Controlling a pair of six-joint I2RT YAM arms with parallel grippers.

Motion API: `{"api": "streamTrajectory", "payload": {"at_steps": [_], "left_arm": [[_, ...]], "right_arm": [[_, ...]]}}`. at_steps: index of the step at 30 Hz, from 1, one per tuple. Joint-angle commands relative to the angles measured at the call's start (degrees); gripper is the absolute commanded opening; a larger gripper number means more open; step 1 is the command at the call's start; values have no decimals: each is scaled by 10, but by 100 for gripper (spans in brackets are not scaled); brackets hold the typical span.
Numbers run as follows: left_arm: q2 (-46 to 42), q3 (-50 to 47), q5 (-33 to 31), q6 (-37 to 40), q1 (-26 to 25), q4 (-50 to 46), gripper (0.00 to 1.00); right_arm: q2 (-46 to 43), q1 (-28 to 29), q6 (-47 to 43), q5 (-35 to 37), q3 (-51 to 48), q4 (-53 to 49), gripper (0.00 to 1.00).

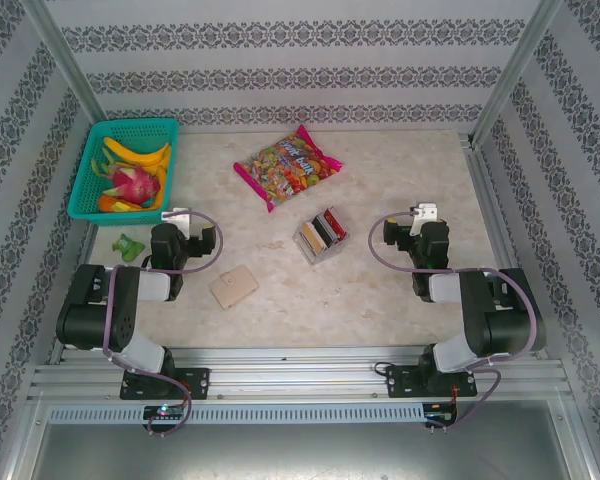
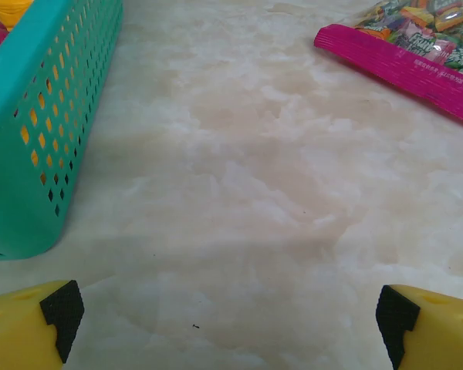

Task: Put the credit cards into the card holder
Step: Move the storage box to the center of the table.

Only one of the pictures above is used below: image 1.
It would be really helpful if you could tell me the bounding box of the right black mount plate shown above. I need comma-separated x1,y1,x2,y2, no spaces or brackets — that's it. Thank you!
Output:
383,364,479,400

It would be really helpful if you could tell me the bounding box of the beige card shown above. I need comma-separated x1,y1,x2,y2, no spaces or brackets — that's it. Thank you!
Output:
301,222,326,254

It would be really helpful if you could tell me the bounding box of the right controller board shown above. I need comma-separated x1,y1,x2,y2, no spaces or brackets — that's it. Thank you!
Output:
423,401,460,426

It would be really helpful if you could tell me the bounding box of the black mount plate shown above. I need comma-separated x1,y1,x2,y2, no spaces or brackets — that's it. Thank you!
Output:
383,364,479,400
118,367,212,401

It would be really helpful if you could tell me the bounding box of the left aluminium frame post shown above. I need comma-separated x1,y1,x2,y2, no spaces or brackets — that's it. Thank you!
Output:
18,0,109,124

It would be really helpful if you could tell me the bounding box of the aluminium side rail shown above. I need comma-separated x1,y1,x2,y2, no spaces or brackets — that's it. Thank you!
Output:
48,222,99,365
459,130,549,360

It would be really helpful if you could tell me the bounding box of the aluminium frame post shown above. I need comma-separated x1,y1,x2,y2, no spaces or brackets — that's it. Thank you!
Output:
18,0,109,124
467,0,565,147

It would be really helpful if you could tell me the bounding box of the curved yellow toy banana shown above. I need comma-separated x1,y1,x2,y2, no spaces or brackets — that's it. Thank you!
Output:
152,143,175,210

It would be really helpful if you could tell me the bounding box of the controller board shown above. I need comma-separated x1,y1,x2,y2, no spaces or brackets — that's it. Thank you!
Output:
423,401,460,426
142,403,187,424

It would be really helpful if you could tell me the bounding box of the left aluminium side rail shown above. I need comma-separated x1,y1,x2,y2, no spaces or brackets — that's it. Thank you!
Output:
48,222,99,365

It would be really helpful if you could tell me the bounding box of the pink toy dragon fruit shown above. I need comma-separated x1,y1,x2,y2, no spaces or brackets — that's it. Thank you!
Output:
101,166,162,205

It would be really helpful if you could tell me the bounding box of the beige card holder wallet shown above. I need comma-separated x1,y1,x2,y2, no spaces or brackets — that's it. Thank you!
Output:
209,266,260,311

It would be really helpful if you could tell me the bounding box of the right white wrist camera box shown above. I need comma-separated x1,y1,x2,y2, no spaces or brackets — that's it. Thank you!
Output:
409,202,439,236

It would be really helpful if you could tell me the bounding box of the left black mount plate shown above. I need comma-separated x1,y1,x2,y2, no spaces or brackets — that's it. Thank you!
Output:
118,367,212,401

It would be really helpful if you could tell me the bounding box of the clear acrylic card box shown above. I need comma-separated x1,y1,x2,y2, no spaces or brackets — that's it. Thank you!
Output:
293,207,351,266

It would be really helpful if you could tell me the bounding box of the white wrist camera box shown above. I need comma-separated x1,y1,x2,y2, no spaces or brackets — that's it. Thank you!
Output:
409,202,439,236
161,207,194,236

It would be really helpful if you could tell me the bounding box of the right aluminium frame post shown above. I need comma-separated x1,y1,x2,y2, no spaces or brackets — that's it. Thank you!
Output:
467,0,565,147

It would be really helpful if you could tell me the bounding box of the slotted grey cable duct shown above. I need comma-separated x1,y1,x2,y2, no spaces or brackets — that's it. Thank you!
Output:
46,402,426,425

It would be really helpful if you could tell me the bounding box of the right aluminium side rail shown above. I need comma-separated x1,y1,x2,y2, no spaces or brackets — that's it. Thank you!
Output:
459,130,549,360

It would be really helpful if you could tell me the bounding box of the green plastic toy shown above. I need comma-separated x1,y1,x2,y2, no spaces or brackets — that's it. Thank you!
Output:
111,233,145,263

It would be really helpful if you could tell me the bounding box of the long yellow toy banana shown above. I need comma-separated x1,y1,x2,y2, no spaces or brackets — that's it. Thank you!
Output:
102,136,174,169

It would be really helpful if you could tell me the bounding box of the orange toy fruit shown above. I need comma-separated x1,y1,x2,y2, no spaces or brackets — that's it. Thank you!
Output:
96,194,144,213

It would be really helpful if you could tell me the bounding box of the colourful candy bag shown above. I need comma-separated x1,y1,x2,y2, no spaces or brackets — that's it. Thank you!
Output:
232,124,344,214

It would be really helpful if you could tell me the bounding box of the teal plastic basket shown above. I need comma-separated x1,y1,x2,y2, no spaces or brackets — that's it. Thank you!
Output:
67,117,181,227

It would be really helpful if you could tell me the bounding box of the black card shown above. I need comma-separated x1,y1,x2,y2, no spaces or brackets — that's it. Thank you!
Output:
312,214,339,247

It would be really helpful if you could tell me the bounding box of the red card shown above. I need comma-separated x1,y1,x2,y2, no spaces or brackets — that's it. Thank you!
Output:
323,208,347,239

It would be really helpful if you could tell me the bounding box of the left controller board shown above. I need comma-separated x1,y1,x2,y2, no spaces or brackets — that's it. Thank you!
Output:
142,403,187,424

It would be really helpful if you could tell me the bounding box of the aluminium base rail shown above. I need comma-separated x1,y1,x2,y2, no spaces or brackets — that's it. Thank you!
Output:
27,346,574,403

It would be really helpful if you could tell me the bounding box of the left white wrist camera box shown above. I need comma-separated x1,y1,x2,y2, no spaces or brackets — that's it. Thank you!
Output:
161,207,194,236

